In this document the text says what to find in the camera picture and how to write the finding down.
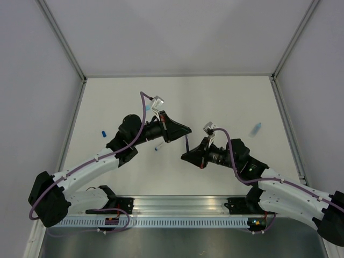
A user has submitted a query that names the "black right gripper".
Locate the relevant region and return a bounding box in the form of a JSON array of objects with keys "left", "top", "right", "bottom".
[{"left": 181, "top": 136, "right": 239, "bottom": 170}]

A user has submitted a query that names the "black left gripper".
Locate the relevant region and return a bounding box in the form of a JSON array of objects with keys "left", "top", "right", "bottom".
[{"left": 132, "top": 111, "right": 192, "bottom": 147}]

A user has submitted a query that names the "white marker pen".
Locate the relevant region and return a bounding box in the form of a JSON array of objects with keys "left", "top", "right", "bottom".
[{"left": 154, "top": 142, "right": 164, "bottom": 151}]

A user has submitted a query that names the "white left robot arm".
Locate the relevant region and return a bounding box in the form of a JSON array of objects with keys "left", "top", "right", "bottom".
[{"left": 28, "top": 111, "right": 192, "bottom": 228}]

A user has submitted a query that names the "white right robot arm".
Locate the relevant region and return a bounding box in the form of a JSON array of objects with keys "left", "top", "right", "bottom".
[{"left": 181, "top": 137, "right": 343, "bottom": 247}]

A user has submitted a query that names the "translucent light blue cap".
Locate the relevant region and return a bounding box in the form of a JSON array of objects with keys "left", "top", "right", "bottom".
[{"left": 249, "top": 123, "right": 262, "bottom": 138}]

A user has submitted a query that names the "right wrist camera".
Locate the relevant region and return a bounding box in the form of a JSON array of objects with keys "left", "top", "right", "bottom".
[{"left": 203, "top": 121, "right": 217, "bottom": 146}]

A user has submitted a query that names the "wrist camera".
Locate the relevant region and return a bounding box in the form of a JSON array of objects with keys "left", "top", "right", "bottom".
[
  {"left": 150, "top": 96, "right": 164, "bottom": 113},
  {"left": 203, "top": 121, "right": 217, "bottom": 146}
]

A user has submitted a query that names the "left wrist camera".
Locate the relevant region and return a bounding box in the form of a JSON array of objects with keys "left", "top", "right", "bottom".
[{"left": 150, "top": 96, "right": 164, "bottom": 113}]

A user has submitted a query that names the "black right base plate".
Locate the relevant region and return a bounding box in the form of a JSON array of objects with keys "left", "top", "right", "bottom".
[{"left": 224, "top": 197, "right": 266, "bottom": 215}]

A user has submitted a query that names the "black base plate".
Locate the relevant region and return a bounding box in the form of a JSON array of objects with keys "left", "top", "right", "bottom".
[
  {"left": 224, "top": 197, "right": 266, "bottom": 215},
  {"left": 86, "top": 197, "right": 134, "bottom": 215}
]

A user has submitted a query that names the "aluminium mounting rail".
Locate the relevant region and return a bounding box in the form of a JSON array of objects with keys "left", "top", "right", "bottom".
[{"left": 77, "top": 195, "right": 277, "bottom": 217}]

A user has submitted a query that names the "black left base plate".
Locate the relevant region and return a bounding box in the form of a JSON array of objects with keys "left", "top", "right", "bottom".
[{"left": 86, "top": 197, "right": 134, "bottom": 215}]

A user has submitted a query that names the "white slotted cable duct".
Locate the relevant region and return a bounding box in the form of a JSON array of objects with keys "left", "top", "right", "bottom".
[{"left": 55, "top": 216, "right": 249, "bottom": 228}]

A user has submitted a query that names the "right aluminium frame post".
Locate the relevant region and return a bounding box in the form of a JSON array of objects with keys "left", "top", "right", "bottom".
[{"left": 271, "top": 0, "right": 321, "bottom": 81}]

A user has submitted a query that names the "aluminium frame post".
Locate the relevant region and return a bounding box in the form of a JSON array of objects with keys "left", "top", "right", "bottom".
[
  {"left": 271, "top": 0, "right": 321, "bottom": 81},
  {"left": 35, "top": 0, "right": 87, "bottom": 83}
]

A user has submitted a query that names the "left aluminium frame post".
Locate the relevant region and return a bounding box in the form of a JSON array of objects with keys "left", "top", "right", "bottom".
[{"left": 35, "top": 0, "right": 87, "bottom": 83}]

